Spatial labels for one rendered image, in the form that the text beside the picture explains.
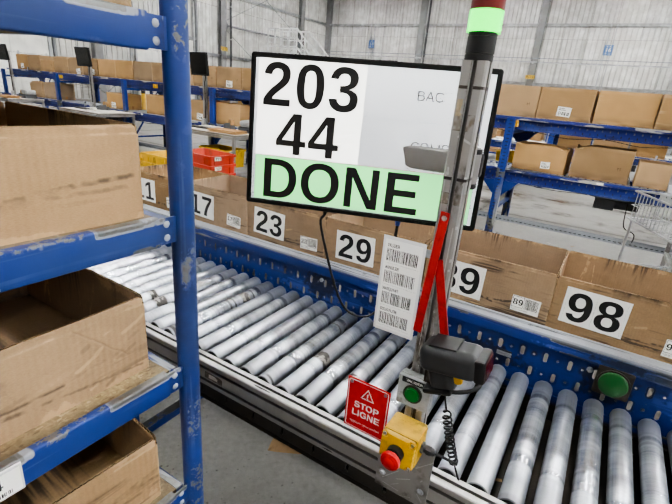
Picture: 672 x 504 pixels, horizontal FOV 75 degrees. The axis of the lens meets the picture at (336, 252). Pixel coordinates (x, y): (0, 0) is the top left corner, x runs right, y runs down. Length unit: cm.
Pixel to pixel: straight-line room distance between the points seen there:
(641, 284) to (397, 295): 101
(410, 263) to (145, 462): 52
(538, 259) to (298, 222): 88
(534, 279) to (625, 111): 456
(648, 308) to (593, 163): 429
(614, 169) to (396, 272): 488
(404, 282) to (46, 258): 59
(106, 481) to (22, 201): 35
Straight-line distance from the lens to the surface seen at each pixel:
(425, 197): 89
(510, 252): 170
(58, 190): 48
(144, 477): 70
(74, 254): 47
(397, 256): 83
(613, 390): 143
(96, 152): 50
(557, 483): 115
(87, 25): 46
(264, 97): 95
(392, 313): 87
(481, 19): 76
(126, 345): 59
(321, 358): 133
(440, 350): 80
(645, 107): 586
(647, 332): 144
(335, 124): 91
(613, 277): 169
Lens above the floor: 149
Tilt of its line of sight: 20 degrees down
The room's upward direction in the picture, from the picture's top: 5 degrees clockwise
